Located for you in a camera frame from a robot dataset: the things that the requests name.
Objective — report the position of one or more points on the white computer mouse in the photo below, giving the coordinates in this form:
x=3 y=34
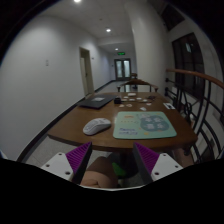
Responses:
x=96 y=125

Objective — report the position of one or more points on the white card on table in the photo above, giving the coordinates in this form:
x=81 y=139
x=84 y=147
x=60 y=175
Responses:
x=169 y=106

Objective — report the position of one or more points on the dark window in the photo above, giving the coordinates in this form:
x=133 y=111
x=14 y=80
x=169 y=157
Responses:
x=188 y=56

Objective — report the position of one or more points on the dark closed laptop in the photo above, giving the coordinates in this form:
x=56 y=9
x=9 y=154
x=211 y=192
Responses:
x=97 y=102

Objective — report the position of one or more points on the green exit sign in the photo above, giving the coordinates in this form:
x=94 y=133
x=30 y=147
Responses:
x=120 y=53

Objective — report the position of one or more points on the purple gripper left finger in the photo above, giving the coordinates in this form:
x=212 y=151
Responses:
x=70 y=166

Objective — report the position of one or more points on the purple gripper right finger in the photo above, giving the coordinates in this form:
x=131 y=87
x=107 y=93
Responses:
x=153 y=166

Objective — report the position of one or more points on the white side door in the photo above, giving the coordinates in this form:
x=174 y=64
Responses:
x=86 y=71

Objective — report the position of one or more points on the wooden chair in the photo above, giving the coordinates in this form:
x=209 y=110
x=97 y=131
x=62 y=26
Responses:
x=137 y=82

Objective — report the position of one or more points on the small black box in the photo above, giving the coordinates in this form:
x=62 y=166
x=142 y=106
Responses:
x=117 y=100

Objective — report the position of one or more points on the double glass door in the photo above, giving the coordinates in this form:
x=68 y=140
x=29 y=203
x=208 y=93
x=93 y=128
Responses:
x=122 y=69

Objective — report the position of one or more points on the green mouse pad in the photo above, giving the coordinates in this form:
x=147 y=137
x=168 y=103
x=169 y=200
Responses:
x=141 y=125

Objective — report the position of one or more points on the wooden handrail with black railing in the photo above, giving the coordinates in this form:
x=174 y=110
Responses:
x=199 y=98

